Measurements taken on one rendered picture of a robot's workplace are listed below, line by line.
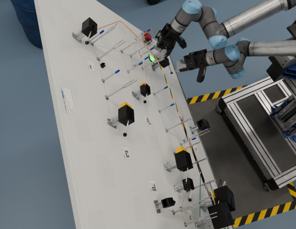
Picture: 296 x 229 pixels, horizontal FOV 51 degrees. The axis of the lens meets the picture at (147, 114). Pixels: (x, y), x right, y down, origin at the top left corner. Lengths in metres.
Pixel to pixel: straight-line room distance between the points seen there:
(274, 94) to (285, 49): 1.31
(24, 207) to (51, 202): 0.20
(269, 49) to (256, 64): 1.64
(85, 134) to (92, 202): 0.22
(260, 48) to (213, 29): 0.32
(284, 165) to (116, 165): 1.85
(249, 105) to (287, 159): 0.53
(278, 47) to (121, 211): 1.08
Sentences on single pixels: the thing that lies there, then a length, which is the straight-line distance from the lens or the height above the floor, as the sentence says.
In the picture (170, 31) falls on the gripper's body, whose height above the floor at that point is 1.36.
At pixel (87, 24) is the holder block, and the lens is 1.19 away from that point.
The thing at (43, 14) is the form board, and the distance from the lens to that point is 1.18.
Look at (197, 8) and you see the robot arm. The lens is 1.43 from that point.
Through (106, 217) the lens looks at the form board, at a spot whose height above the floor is 1.57.
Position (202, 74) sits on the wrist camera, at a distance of 1.65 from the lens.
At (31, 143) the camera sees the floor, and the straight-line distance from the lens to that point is 2.75.
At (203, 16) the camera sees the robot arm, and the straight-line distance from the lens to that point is 1.49.
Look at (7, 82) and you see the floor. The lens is 3.06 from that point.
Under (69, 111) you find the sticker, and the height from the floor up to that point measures 1.62.
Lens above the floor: 2.51
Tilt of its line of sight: 66 degrees down
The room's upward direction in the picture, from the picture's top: 11 degrees clockwise
